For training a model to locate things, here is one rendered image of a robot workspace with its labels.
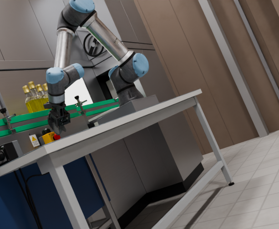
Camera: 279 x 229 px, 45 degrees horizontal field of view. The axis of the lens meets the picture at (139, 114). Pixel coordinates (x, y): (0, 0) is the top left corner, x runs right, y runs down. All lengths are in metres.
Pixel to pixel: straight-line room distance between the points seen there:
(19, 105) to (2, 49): 0.41
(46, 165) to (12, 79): 1.02
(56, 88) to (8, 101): 0.68
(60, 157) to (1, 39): 1.26
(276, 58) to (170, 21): 1.36
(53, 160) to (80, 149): 0.15
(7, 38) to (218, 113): 2.68
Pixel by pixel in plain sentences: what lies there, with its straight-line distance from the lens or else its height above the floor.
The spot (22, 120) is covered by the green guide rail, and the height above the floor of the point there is 0.93.
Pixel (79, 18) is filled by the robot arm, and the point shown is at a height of 1.29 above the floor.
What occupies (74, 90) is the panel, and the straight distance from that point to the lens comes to 2.66.
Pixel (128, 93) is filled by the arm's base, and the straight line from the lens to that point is 1.86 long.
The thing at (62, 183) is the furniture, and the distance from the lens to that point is 1.30.
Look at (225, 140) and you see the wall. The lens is 4.28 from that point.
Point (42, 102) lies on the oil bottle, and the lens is 2.10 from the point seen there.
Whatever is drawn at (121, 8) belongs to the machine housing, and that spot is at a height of 1.75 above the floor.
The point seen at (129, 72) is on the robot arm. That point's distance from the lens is 1.80.
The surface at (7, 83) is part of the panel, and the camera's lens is 2.20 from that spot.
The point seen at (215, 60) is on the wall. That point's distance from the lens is 4.15.
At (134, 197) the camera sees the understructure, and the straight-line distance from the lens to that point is 2.87.
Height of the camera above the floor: 0.67
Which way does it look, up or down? 2 degrees up
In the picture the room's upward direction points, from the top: 24 degrees counter-clockwise
